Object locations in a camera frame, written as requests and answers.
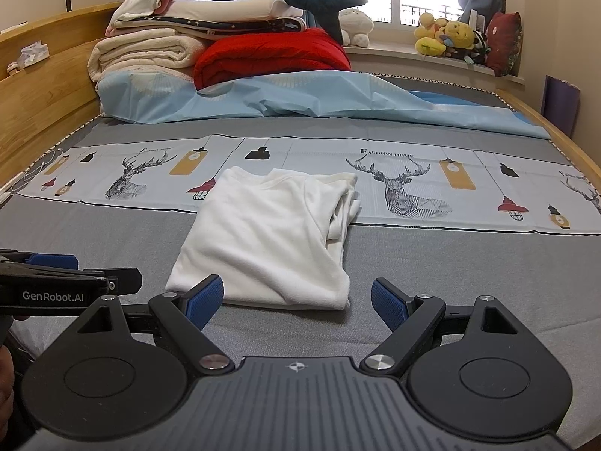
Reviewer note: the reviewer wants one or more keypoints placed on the white window sill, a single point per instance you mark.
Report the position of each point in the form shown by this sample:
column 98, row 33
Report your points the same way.
column 399, row 58

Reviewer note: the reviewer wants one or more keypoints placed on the round yellow plush toy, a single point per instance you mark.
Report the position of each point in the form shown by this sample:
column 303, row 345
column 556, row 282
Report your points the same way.
column 460, row 33

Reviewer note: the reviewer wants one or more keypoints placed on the black and white plush toy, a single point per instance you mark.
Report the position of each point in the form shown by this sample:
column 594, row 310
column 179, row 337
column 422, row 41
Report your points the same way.
column 480, row 47

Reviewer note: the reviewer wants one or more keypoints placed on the white t-shirt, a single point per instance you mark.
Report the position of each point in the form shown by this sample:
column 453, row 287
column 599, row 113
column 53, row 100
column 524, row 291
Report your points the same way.
column 263, row 244

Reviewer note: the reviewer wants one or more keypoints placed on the white folded quilt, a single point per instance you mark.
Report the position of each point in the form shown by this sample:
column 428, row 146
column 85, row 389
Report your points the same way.
column 225, row 9

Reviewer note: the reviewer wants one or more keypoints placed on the red folded blanket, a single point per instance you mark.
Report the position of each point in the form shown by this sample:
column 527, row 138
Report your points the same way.
column 272, row 56

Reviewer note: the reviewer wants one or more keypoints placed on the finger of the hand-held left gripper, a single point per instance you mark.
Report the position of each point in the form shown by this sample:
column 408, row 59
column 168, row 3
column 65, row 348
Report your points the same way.
column 124, row 281
column 51, row 261

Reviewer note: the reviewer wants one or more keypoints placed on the tissue pack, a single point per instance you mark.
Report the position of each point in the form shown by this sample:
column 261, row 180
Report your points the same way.
column 34, row 54

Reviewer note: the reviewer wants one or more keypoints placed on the person's left hand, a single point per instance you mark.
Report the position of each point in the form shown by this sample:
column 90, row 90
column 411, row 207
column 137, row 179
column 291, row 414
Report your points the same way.
column 5, row 390

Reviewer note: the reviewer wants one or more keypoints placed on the cream folded blanket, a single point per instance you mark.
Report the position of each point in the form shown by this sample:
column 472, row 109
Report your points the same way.
column 141, row 51

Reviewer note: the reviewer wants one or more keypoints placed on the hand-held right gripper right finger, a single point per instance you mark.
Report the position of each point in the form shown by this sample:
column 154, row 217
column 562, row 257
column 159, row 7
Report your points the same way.
column 388, row 307

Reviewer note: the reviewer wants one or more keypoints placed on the wooden headboard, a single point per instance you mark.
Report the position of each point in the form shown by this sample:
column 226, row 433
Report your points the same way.
column 47, row 103

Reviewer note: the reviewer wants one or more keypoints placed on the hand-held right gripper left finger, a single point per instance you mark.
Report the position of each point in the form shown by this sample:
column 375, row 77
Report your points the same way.
column 204, row 303

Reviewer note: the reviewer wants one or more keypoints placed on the white folded cloth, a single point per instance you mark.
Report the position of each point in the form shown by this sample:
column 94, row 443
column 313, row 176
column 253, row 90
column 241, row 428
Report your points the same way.
column 141, row 2

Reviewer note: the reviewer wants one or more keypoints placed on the light blue duvet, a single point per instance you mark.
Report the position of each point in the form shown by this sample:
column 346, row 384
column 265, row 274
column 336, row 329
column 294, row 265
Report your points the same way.
column 328, row 98

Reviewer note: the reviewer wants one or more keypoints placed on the yellow green plush toy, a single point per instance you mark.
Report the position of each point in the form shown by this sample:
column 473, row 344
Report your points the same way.
column 429, row 37

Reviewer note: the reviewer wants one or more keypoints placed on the red cushion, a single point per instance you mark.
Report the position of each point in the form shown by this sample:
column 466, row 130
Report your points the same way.
column 504, row 42

